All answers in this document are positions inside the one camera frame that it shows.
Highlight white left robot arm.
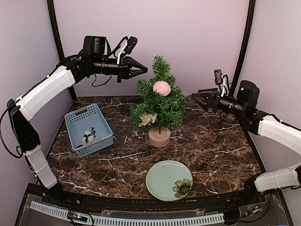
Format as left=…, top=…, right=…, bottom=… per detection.
left=4, top=36, right=148, bottom=205

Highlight white cotton flower ornament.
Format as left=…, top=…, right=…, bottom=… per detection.
left=82, top=127, right=96, bottom=144

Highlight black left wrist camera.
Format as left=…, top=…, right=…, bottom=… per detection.
left=112, top=36, right=138, bottom=65

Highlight black right frame post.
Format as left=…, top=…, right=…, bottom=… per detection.
left=230, top=0, right=256, bottom=96

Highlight black frame post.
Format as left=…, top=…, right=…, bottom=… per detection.
left=230, top=0, right=256, bottom=96
left=47, top=0, right=77, bottom=99

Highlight blue plastic basket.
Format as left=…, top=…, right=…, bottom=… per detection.
left=64, top=104, right=114, bottom=158

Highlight green flower plate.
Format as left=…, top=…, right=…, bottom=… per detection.
left=145, top=160, right=193, bottom=202

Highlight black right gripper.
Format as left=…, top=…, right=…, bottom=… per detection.
left=191, top=88, right=247, bottom=117

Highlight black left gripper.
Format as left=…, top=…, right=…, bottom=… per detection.
left=92, top=55, right=149, bottom=83

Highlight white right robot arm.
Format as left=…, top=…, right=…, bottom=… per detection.
left=191, top=80, right=301, bottom=204

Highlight white cable duct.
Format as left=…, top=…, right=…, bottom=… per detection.
left=30, top=201, right=225, bottom=226

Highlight pink ornament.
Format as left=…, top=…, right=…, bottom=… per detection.
left=153, top=81, right=171, bottom=97

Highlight small green christmas tree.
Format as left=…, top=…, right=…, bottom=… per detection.
left=130, top=55, right=188, bottom=147

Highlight tan wooden ornaments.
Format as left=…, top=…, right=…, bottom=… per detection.
left=138, top=112, right=157, bottom=127

